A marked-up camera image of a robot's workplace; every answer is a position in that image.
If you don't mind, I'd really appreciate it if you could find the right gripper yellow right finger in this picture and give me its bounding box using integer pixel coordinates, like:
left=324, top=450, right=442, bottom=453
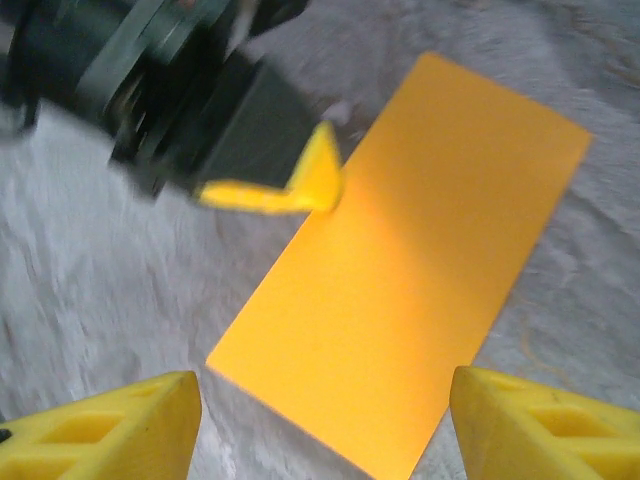
left=452, top=364, right=640, bottom=480

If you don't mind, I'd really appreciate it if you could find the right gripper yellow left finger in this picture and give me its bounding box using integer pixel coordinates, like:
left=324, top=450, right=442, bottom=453
left=0, top=370, right=203, bottom=480

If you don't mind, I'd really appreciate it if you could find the orange paper sheet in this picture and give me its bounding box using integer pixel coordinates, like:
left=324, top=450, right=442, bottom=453
left=205, top=51, right=594, bottom=480

